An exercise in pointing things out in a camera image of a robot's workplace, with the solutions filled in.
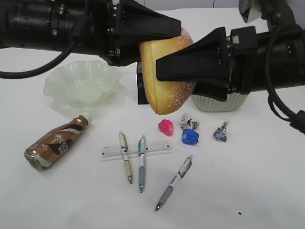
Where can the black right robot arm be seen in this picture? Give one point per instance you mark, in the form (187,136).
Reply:
(287,61)

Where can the transparent plastic ruler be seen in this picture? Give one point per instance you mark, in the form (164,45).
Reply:
(133,149)

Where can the green barrel pen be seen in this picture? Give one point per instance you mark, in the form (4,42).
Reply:
(125,156)

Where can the blue paper piece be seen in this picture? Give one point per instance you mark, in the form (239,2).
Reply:
(220,132)

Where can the crumpled white paper piece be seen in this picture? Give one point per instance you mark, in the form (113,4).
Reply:
(187,122)

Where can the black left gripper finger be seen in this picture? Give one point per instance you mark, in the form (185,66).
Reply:
(135,24)
(123,56)

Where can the grey grip white pen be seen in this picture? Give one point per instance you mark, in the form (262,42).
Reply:
(174,181)

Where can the brown Nescafe coffee bottle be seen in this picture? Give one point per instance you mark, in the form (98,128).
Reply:
(54,144)

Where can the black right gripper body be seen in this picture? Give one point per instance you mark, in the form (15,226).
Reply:
(242,47)

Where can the sugared bread roll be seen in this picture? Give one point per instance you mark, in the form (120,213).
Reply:
(164,97)

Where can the pink pencil sharpener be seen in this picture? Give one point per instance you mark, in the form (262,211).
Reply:
(166,127)

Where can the blue pencil sharpener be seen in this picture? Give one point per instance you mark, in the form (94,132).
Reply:
(190,137)

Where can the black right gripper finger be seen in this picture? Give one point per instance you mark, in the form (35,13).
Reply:
(210,91)
(205,61)

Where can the blue barrel pen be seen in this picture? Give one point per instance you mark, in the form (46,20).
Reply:
(142,170)

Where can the black mesh pen holder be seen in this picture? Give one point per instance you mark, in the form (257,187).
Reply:
(142,100)

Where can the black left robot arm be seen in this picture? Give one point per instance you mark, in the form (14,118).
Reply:
(45,24)

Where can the green woven plastic basket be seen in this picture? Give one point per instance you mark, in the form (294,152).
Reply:
(233,103)

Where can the pale green wavy glass plate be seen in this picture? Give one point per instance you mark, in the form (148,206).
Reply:
(81,84)

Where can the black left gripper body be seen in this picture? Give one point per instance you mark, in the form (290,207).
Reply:
(99,40)

